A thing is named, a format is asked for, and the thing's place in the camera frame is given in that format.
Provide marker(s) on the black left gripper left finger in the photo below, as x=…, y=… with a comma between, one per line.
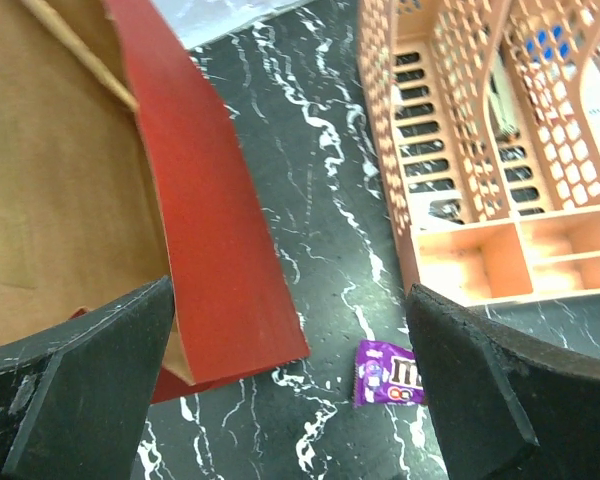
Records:
x=74, y=397

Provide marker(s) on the peach desk organizer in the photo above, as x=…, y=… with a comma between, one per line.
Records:
x=485, y=116

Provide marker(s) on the purple candy pack upper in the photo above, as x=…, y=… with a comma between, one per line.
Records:
x=386, y=374

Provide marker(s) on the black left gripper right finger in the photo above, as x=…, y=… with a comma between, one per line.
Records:
x=503, y=404

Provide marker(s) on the red paper bag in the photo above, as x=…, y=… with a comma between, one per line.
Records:
x=120, y=164

